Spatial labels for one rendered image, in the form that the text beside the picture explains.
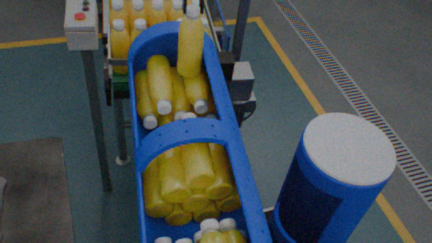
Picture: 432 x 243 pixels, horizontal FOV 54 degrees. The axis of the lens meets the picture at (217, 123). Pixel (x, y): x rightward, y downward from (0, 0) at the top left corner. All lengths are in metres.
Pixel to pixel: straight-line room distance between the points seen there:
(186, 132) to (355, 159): 0.54
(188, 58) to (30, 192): 0.54
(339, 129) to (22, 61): 2.37
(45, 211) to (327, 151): 0.78
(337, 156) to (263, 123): 1.51
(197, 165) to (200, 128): 0.09
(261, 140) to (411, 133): 1.03
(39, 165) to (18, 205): 0.12
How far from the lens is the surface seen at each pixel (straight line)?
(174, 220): 1.11
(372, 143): 1.36
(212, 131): 0.98
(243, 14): 1.87
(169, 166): 1.01
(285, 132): 2.73
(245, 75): 1.72
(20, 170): 1.22
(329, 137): 1.32
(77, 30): 1.53
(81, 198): 2.36
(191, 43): 1.17
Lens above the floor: 1.96
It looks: 47 degrees down
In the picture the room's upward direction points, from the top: 9 degrees clockwise
